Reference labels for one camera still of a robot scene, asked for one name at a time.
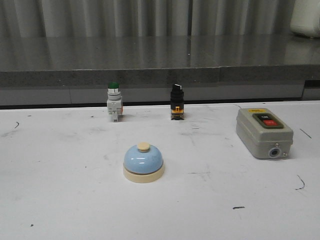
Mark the grey pleated curtain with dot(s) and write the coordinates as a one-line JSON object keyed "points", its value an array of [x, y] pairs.
{"points": [[142, 18]]}

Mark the blue desk bell cream base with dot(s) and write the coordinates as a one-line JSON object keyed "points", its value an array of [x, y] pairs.
{"points": [[143, 163]]}

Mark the white appliance on counter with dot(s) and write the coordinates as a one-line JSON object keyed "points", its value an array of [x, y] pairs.
{"points": [[305, 19]]}

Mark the black selector switch yellow base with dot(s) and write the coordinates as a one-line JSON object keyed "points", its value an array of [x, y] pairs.
{"points": [[177, 102]]}

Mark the grey on off switch box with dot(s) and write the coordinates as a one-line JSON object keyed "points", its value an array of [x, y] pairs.
{"points": [[264, 134]]}

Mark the grey granite counter slab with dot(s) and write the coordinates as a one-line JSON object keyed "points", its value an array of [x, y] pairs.
{"points": [[158, 60]]}

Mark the green pushbutton white switch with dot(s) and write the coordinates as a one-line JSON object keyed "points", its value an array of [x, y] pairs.
{"points": [[114, 101]]}

